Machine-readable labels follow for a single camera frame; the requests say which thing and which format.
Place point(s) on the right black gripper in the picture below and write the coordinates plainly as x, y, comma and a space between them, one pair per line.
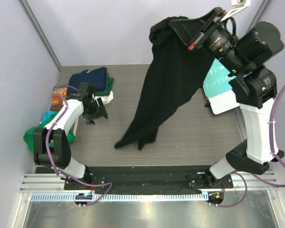
194, 33

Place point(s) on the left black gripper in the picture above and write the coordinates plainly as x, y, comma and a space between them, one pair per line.
100, 112

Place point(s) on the black t shirt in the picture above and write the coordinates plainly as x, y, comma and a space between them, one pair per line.
173, 77

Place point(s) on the teal folding template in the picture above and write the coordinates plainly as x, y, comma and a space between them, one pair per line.
217, 80

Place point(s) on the white board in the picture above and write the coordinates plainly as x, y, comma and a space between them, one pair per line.
222, 102

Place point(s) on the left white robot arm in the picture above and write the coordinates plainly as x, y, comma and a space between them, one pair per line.
50, 143

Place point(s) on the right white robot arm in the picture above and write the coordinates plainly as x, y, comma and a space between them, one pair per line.
254, 86

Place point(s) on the white folded shirt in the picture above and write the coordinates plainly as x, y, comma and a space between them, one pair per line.
107, 98

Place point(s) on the dark green folded shirt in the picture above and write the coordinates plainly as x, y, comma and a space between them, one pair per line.
108, 89

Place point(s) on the navy blue folded shirt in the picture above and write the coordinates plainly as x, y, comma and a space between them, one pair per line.
97, 77

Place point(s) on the brown picture book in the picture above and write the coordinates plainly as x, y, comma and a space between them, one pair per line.
57, 104

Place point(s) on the turquoise shirt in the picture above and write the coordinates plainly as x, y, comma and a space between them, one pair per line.
48, 115

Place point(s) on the bright green crumpled shirt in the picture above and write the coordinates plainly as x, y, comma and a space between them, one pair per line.
28, 136

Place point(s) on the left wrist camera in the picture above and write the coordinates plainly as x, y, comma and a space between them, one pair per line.
85, 91

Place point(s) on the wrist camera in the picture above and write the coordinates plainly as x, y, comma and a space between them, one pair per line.
85, 91
237, 6

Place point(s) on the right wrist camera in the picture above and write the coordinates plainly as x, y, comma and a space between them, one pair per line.
237, 6

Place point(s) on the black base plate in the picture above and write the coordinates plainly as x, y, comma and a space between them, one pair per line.
154, 180

